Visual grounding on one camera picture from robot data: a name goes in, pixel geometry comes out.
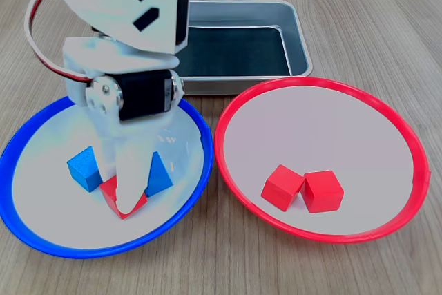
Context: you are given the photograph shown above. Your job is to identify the black tray mat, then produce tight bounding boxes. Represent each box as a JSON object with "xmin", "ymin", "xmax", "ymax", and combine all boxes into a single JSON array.
[{"xmin": 177, "ymin": 25, "xmax": 293, "ymax": 77}]

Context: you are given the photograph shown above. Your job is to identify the red white black cable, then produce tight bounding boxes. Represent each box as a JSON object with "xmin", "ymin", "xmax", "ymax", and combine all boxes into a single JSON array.
[{"xmin": 23, "ymin": 0, "xmax": 94, "ymax": 86}]

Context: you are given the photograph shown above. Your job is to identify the steel tray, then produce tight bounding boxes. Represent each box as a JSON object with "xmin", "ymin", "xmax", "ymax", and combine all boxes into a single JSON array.
[{"xmin": 175, "ymin": 0, "xmax": 314, "ymax": 96}]

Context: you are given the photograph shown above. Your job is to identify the red-rimmed white plate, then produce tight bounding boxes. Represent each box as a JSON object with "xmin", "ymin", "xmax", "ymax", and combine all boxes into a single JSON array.
[{"xmin": 213, "ymin": 76, "xmax": 432, "ymax": 245}]

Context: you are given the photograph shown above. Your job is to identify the blue cube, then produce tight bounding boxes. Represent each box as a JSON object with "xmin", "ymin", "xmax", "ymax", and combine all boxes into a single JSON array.
[
  {"xmin": 66, "ymin": 146, "xmax": 104, "ymax": 193},
  {"xmin": 144, "ymin": 151, "xmax": 174, "ymax": 198}
]

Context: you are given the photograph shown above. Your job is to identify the red cube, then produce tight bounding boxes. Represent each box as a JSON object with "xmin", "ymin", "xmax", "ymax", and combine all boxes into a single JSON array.
[
  {"xmin": 260, "ymin": 164, "xmax": 307, "ymax": 213},
  {"xmin": 302, "ymin": 170, "xmax": 345, "ymax": 214},
  {"xmin": 99, "ymin": 175, "xmax": 148, "ymax": 220}
]

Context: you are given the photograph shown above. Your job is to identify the blue-rimmed white plate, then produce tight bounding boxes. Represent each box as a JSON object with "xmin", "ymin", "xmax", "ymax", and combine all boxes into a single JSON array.
[{"xmin": 0, "ymin": 94, "xmax": 214, "ymax": 260}]

